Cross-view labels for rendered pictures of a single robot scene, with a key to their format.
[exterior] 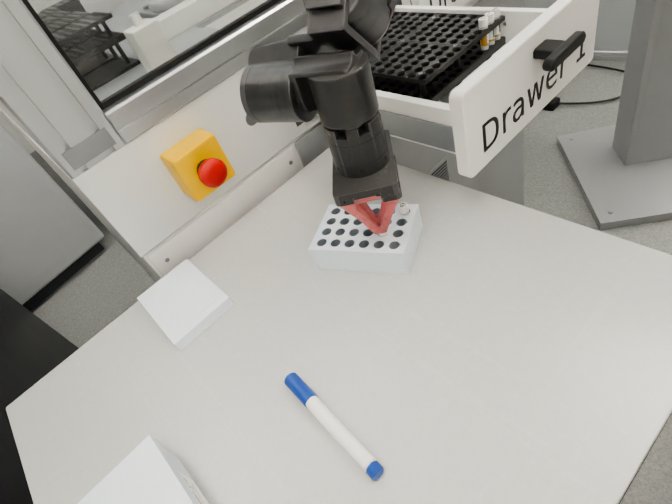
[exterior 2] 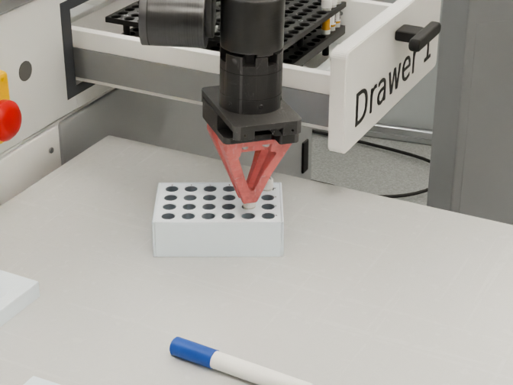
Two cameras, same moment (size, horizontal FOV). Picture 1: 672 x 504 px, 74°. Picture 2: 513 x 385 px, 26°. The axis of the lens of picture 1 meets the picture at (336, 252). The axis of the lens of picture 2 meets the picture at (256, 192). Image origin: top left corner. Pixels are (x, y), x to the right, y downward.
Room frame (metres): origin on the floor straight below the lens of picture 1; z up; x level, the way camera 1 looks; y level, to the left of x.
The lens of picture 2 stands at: (-0.38, 0.49, 1.30)
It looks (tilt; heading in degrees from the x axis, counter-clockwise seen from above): 27 degrees down; 324
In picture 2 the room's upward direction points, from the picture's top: straight up
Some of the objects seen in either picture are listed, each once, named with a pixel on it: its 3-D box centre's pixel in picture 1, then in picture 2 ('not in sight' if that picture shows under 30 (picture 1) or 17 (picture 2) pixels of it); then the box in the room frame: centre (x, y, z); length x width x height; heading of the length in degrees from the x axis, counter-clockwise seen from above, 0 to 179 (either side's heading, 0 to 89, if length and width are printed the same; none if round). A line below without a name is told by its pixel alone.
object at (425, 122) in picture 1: (402, 63); (221, 38); (0.65, -0.21, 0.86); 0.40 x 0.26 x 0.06; 27
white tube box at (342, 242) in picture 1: (366, 237); (219, 218); (0.42, -0.04, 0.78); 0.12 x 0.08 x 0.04; 55
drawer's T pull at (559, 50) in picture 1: (553, 50); (414, 34); (0.44, -0.32, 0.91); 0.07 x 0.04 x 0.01; 117
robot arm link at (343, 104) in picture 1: (337, 90); (245, 19); (0.39, -0.06, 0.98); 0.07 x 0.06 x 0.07; 50
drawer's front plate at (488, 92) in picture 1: (531, 74); (389, 59); (0.47, -0.30, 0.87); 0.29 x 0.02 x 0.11; 117
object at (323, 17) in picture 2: (461, 48); (308, 24); (0.55, -0.26, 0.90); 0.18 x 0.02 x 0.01; 117
